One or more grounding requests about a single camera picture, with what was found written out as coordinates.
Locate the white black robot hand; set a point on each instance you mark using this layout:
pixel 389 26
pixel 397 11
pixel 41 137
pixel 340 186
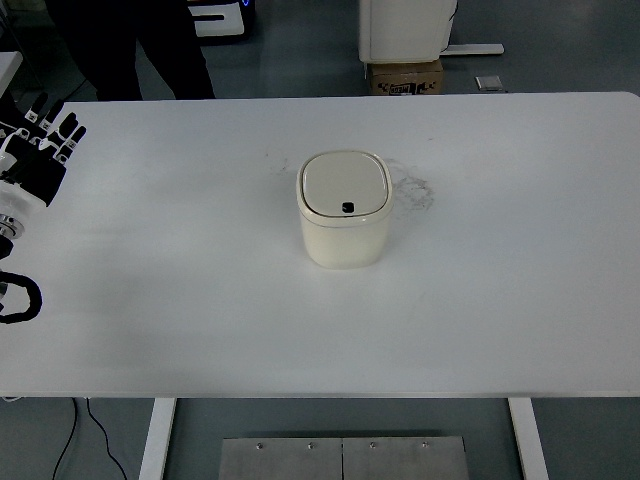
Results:
pixel 32 170

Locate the cream trash can with lid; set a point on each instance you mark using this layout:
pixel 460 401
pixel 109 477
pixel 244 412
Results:
pixel 345 199

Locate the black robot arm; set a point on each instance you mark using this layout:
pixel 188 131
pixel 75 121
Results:
pixel 13 224

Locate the person in black clothes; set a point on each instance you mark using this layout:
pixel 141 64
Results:
pixel 102 37

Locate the white left table leg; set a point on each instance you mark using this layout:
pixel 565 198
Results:
pixel 158 439

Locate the white table leg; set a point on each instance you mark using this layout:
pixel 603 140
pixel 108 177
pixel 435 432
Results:
pixel 158 439
pixel 527 437

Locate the brown cardboard box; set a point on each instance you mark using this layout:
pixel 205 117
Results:
pixel 402 79

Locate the white table foot bar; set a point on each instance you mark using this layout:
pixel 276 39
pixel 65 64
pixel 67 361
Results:
pixel 473 50

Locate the grey floor plate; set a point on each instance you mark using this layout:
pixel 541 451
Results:
pixel 489 83

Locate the white right table leg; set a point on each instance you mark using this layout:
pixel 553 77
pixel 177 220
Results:
pixel 527 437

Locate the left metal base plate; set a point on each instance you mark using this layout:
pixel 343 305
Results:
pixel 281 458

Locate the metal base plate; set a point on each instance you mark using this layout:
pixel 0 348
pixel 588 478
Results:
pixel 281 458
pixel 404 458

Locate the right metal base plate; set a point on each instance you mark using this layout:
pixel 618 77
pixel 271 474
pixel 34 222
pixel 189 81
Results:
pixel 404 458

